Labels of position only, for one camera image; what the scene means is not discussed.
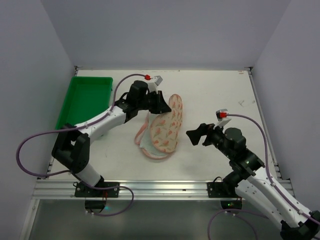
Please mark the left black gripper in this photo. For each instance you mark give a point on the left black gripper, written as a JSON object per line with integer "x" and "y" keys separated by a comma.
{"x": 157, "y": 101}

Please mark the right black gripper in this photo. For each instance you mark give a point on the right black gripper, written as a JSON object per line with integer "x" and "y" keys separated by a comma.
{"x": 206, "y": 135}

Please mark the floral laundry bag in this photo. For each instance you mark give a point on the floral laundry bag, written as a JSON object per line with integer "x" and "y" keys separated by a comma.
{"x": 162, "y": 130}

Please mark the white bra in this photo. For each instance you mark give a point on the white bra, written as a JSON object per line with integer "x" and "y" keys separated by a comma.
{"x": 151, "y": 152}

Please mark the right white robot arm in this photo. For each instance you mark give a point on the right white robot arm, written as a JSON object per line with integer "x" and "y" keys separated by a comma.
{"x": 249, "y": 180}

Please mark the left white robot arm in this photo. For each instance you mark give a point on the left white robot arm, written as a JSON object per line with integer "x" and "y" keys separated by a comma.
{"x": 72, "y": 146}

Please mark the green plastic tray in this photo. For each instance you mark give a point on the green plastic tray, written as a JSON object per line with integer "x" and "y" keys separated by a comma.
{"x": 86, "y": 97}

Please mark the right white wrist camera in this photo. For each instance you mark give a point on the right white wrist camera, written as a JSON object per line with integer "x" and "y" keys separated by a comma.
{"x": 222, "y": 118}

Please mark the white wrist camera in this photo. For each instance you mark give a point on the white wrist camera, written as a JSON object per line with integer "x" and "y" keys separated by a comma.
{"x": 222, "y": 118}
{"x": 154, "y": 83}

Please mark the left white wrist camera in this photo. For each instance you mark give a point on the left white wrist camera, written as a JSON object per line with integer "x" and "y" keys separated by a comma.
{"x": 154, "y": 83}

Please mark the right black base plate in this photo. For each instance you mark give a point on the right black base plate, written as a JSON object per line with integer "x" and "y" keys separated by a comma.
{"x": 220, "y": 190}

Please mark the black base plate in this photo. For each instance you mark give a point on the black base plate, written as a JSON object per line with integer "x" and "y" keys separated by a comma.
{"x": 220, "y": 190}
{"x": 103, "y": 189}

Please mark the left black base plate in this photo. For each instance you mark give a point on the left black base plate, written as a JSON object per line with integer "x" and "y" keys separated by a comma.
{"x": 103, "y": 189}

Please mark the aluminium mounting rail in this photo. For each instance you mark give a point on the aluminium mounting rail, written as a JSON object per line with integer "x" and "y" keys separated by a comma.
{"x": 149, "y": 190}

